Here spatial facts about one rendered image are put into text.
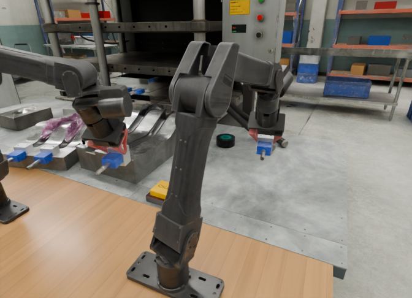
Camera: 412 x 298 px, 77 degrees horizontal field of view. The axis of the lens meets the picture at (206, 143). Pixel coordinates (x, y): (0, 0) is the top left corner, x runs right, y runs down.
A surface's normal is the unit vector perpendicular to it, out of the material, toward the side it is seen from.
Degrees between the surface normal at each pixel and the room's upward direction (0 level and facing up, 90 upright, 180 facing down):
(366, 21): 90
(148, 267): 0
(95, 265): 0
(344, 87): 93
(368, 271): 0
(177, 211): 72
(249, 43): 90
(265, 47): 90
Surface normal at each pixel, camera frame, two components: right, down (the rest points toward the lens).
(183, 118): -0.59, 0.05
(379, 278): -0.01, -0.90
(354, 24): -0.49, 0.37
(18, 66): -0.07, 0.47
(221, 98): 0.79, 0.25
